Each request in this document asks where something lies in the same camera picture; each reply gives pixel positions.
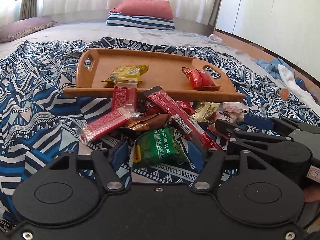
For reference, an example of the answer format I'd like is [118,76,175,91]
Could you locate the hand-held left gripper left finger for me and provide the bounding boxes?
[51,141,129,193]

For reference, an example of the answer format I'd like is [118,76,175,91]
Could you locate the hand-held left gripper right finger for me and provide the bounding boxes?
[188,141,270,193]

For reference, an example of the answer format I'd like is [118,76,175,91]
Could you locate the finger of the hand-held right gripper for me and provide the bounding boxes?
[215,119,294,154]
[244,113,308,137]

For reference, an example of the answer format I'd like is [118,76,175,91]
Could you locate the clear white snack packet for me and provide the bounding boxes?
[220,102,249,118]

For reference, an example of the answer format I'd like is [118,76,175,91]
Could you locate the brown snack packet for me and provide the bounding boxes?
[120,114,170,133]

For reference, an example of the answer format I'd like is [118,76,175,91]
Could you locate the dark red candy packet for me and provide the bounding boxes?
[136,99,160,117]

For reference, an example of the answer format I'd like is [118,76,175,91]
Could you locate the red snack bar clear ends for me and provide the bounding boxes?
[112,82,138,113]
[76,107,137,144]

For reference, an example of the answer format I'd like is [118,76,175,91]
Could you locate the long dark red snack bar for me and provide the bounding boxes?
[144,86,224,153]

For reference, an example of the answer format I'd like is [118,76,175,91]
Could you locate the wooden tray with handles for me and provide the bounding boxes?
[62,48,245,103]

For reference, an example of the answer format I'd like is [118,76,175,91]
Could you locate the olive gold snack packet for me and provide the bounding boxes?
[194,101,220,123]

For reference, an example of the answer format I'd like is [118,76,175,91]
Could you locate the small red snack packet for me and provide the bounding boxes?
[177,100,197,115]

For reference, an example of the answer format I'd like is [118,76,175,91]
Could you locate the white cloth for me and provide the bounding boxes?
[277,64,318,110]

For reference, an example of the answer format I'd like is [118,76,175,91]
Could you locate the light blue cloth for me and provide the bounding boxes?
[256,57,294,79]

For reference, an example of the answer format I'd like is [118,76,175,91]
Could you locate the large red snack packet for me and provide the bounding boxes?
[182,67,222,91]

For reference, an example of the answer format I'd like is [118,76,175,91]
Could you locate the yellow green snack packet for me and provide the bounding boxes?
[101,65,149,84]

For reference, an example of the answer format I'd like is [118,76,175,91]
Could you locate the white wardrobe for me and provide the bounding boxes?
[215,0,320,80]

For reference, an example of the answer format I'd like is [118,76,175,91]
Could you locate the blue white patterned blanket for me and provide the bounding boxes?
[0,37,320,230]

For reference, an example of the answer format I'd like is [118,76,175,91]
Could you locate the grey bed sheet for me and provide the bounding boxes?
[0,20,275,80]

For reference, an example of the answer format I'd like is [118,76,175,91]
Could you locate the blue white striped pillow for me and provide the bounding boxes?
[105,13,175,30]

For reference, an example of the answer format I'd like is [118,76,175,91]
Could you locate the pink pillow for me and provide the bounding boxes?
[110,0,174,20]

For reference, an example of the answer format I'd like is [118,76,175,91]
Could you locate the purple pillow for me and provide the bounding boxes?
[0,17,58,43]

